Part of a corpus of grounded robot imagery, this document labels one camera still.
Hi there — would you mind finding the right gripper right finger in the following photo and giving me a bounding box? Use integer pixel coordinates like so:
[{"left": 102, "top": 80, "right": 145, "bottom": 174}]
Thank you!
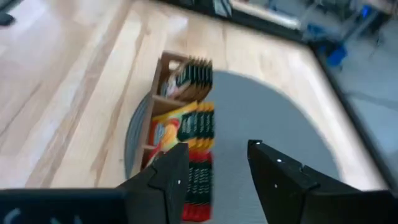
[{"left": 248, "top": 139, "right": 320, "bottom": 224}]

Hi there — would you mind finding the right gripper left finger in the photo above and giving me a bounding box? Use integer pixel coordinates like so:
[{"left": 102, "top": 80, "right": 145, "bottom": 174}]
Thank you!
[{"left": 116, "top": 142, "right": 190, "bottom": 224}]

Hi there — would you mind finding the red strawberry tea bag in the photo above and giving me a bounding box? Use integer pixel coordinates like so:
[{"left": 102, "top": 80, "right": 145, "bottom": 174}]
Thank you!
[{"left": 182, "top": 148, "right": 214, "bottom": 223}]

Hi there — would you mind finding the orange mango tea bag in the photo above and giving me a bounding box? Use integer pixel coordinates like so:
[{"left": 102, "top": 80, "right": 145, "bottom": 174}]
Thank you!
[{"left": 150, "top": 101, "right": 215, "bottom": 153}]

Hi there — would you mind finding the beige vanilla cinnamon tea bag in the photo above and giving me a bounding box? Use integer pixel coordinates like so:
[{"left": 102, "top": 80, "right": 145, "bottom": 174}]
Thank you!
[{"left": 161, "top": 57, "right": 214, "bottom": 103}]

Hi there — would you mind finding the round grey woven placemat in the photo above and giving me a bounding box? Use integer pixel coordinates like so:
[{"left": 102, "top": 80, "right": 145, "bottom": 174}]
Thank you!
[{"left": 124, "top": 70, "right": 341, "bottom": 224}]

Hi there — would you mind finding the wooden three-compartment tray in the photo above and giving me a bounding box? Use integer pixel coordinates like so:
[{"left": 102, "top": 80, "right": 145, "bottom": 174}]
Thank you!
[{"left": 132, "top": 50, "right": 215, "bottom": 178}]

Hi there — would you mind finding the blue bin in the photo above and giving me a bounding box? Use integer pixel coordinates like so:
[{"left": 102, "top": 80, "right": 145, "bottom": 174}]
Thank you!
[{"left": 306, "top": 23, "right": 348, "bottom": 68}]

